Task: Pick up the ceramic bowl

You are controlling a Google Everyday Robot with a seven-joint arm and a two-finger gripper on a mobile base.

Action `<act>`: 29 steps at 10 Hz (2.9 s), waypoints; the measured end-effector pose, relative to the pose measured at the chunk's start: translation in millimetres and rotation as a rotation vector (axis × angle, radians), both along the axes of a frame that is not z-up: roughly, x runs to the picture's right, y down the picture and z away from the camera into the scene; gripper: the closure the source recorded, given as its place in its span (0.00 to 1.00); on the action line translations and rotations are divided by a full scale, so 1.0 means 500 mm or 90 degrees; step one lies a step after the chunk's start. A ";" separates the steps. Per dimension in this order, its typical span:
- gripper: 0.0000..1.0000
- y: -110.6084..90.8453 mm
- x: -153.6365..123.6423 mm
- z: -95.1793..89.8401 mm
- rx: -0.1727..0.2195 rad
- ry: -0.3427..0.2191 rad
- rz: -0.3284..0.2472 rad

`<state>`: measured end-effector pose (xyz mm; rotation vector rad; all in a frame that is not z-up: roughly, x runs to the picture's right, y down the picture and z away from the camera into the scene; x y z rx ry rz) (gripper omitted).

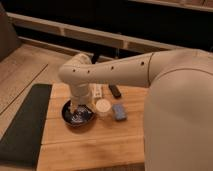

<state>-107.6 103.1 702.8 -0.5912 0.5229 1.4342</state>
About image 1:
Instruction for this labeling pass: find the white plastic cup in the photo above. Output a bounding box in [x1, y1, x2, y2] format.
[95, 99, 111, 117]

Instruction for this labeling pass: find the grey sofa corner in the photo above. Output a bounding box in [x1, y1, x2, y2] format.
[0, 3, 21, 62]

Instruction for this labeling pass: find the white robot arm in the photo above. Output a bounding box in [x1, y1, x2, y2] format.
[59, 49, 213, 171]

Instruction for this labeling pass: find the dark ceramic bowl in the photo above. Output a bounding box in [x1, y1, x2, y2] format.
[62, 101, 95, 127]

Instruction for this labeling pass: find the black remote control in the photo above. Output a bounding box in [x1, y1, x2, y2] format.
[109, 85, 121, 98]

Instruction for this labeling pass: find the white remote control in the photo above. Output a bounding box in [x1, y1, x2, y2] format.
[93, 84, 103, 98]

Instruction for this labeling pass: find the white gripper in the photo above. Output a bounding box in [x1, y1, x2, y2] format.
[69, 84, 91, 111]

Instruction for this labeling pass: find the dark green mat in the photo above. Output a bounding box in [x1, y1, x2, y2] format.
[0, 84, 52, 167]

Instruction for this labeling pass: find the wooden shelf unit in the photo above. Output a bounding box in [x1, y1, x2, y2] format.
[0, 0, 213, 58]

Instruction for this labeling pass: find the blue sponge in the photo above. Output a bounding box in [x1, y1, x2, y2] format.
[112, 104, 127, 121]

